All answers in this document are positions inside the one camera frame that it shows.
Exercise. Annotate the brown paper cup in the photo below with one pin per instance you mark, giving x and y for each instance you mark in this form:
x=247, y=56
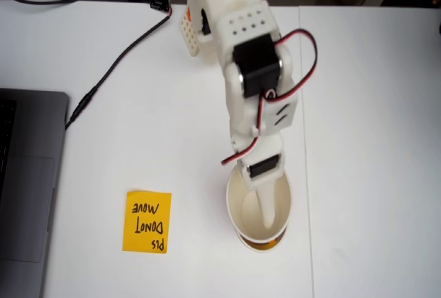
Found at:
x=263, y=250
x=241, y=201

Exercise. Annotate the yellow handwritten sticky note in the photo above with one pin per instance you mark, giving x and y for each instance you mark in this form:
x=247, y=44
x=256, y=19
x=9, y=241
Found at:
x=146, y=222
x=265, y=245

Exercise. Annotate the black controller board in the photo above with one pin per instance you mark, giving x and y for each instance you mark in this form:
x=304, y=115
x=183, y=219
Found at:
x=159, y=1

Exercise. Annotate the grey laptop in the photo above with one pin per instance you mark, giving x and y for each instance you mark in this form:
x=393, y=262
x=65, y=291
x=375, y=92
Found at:
x=27, y=191

